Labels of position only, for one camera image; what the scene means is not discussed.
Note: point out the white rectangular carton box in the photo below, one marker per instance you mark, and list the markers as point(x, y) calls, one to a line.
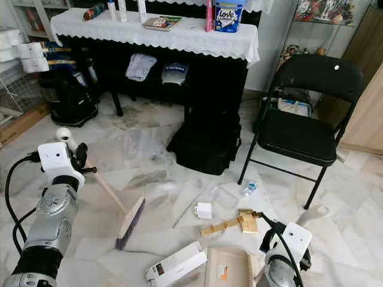
point(176, 263)

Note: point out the black piano bench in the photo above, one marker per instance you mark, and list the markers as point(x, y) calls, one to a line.
point(117, 104)

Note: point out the black vacuum cleaner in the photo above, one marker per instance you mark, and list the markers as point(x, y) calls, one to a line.
point(66, 98)

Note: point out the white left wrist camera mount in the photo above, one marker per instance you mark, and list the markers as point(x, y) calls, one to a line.
point(54, 156)

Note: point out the black folding chair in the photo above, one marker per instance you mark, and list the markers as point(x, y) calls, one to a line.
point(296, 137)

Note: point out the white blue-trimmed bag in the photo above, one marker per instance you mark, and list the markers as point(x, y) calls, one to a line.
point(294, 106)

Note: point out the light wooden cabinet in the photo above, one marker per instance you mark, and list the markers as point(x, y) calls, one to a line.
point(365, 113)

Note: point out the white toilet roll pack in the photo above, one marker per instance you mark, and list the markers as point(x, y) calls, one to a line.
point(33, 57)

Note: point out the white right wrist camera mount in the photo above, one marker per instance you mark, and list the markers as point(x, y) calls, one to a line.
point(296, 238)

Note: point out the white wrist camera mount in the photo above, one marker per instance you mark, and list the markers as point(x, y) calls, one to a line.
point(54, 156)
point(296, 238)

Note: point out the white bookshelf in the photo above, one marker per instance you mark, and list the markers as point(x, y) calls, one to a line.
point(36, 18)

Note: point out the black upright piano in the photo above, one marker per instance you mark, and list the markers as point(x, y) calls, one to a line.
point(215, 78)

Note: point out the blue gold printed pack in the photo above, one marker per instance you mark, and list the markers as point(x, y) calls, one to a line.
point(63, 55)

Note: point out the colourful book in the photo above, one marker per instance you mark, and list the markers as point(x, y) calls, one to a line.
point(161, 23)

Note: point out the glass display cabinet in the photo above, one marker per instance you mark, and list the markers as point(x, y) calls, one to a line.
point(326, 12)

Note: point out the small white box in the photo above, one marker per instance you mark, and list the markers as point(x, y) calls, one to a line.
point(203, 210)

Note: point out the folded patterned umbrella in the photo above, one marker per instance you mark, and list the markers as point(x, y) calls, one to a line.
point(94, 12)

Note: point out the black fabric bag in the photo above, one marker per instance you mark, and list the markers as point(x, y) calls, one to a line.
point(206, 146)

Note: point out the gold and wooden piece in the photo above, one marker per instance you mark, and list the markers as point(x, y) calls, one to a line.
point(246, 221)

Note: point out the small clear plastic bottle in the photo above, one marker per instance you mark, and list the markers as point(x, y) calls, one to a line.
point(249, 189)

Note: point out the white lace cloth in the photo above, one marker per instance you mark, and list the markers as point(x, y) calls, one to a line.
point(114, 33)
point(263, 5)

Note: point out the blue Love tissue pack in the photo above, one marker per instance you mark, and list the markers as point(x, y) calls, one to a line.
point(228, 18)

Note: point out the white tube bottle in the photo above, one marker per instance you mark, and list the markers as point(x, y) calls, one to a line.
point(112, 10)
point(142, 12)
point(122, 12)

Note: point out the pink bottle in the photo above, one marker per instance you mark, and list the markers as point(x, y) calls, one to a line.
point(209, 17)

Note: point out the brown wooden plank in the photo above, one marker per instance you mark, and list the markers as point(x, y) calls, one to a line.
point(21, 125)

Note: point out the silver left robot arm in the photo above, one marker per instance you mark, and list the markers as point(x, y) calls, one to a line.
point(57, 218)

